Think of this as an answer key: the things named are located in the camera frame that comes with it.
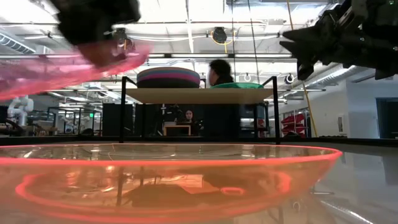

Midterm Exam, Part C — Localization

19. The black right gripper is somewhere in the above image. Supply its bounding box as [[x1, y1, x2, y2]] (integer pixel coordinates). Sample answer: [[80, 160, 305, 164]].
[[279, 2, 398, 81]]

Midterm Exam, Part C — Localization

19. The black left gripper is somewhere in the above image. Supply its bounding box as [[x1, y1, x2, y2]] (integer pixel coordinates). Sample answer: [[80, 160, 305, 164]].
[[49, 0, 141, 68]]

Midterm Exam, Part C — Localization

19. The transparent pink plate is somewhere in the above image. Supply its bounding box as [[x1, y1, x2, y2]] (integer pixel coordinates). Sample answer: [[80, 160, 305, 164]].
[[0, 39, 150, 101]]

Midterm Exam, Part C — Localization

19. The green plate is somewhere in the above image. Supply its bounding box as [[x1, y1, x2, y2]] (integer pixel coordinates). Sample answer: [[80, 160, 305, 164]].
[[210, 82, 265, 90]]

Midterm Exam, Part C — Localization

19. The transparent orange plate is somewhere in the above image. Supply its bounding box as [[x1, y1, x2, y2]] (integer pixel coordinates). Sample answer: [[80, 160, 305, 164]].
[[0, 142, 343, 224]]

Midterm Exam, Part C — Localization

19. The black cabinet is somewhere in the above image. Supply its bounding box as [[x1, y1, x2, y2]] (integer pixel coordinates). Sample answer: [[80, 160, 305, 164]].
[[101, 103, 125, 137]]

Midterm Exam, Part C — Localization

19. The red storage bins rack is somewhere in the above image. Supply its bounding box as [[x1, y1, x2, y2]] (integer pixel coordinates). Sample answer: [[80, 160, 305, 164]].
[[280, 113, 308, 138]]

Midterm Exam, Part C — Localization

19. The black computer monitor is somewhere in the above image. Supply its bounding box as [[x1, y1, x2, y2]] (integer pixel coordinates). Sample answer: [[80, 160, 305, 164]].
[[239, 103, 269, 119]]

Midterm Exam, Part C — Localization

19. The standing person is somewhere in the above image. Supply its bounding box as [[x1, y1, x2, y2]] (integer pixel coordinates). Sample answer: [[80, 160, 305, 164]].
[[203, 58, 241, 139]]

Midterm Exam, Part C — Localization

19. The long ceiling light bar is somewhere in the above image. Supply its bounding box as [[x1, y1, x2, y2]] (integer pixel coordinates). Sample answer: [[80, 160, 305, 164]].
[[148, 52, 295, 60]]

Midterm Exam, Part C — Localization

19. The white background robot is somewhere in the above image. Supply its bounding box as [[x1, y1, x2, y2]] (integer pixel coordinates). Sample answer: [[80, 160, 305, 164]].
[[6, 95, 35, 127]]

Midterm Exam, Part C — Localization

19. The small wooden table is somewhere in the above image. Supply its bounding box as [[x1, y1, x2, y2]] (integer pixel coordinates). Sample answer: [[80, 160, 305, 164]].
[[162, 124, 192, 137]]

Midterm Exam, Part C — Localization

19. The seated person at desk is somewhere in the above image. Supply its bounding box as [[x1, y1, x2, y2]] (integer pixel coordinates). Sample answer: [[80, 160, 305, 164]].
[[178, 109, 205, 137]]

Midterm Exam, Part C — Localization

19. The dark blue door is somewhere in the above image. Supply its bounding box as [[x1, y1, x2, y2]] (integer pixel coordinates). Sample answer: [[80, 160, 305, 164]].
[[375, 97, 398, 140]]

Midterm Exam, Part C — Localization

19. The silver ventilation duct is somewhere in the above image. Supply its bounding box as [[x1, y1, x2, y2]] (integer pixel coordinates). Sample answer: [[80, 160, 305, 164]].
[[306, 63, 379, 90]]

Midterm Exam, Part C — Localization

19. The thin black hanging cable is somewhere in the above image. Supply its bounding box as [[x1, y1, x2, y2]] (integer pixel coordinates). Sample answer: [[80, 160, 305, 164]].
[[246, 0, 259, 79]]

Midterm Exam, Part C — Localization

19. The yellow hanging cable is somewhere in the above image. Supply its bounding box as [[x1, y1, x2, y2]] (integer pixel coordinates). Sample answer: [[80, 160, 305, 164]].
[[285, 0, 318, 138]]

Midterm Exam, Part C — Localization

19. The black frame wooden shelf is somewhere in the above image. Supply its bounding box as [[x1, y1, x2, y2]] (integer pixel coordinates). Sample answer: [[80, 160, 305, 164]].
[[119, 75, 282, 146]]

